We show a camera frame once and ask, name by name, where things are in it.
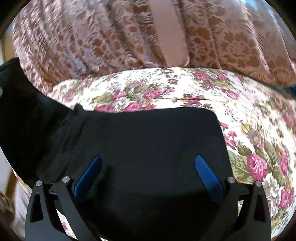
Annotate black pants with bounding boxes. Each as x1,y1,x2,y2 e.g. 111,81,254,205
1,58,232,240

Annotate floral bed sheet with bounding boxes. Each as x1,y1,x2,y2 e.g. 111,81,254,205
48,68,295,239

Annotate brown patterned curtain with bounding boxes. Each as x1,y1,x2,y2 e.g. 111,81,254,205
13,1,295,93

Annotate wooden window frame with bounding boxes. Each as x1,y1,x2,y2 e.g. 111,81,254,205
0,33,15,64

